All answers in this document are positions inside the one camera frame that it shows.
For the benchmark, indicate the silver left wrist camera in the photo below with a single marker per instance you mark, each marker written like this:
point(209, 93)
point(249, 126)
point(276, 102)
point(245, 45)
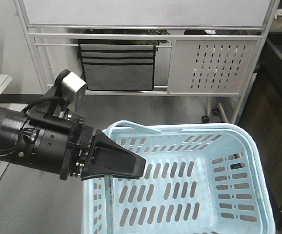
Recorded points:
point(73, 89)

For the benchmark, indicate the white metal rack cart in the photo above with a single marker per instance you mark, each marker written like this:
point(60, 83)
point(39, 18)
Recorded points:
point(206, 48)

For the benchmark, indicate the light blue plastic basket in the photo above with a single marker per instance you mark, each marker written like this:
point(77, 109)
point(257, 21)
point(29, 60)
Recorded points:
point(198, 179)

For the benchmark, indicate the grey fabric hanging organizer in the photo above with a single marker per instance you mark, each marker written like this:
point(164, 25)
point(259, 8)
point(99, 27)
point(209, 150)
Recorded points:
point(114, 67)

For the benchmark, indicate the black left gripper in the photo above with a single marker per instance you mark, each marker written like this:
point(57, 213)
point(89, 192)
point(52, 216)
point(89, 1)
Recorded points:
point(71, 148)

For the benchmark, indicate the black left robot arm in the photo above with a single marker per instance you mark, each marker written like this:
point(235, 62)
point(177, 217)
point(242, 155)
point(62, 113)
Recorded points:
point(12, 122)

